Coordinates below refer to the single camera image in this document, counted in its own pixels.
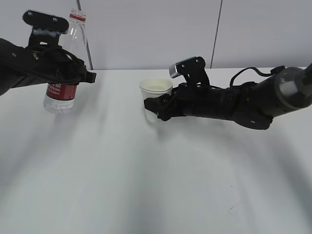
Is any white paper cup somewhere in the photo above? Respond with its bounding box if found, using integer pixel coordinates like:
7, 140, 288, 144
139, 78, 173, 124

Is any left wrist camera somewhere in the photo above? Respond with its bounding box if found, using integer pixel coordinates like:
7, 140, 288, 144
22, 10, 69, 47

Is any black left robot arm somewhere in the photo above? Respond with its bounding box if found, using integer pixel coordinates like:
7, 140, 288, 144
0, 39, 97, 95

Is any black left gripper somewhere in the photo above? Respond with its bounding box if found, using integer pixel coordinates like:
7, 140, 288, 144
9, 44, 97, 84

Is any Nongfu Spring water bottle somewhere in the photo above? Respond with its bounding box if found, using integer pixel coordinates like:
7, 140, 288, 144
43, 8, 87, 115

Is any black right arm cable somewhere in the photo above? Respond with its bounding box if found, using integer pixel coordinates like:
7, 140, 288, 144
229, 65, 286, 87

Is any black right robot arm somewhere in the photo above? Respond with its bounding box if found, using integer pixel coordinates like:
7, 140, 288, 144
144, 66, 312, 130

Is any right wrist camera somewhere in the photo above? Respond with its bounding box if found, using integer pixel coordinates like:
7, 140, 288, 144
169, 57, 210, 88

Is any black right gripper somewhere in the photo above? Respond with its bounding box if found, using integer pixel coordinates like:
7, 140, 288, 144
143, 83, 236, 121

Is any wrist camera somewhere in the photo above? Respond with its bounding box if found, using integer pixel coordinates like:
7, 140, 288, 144
169, 57, 210, 88
22, 10, 69, 47

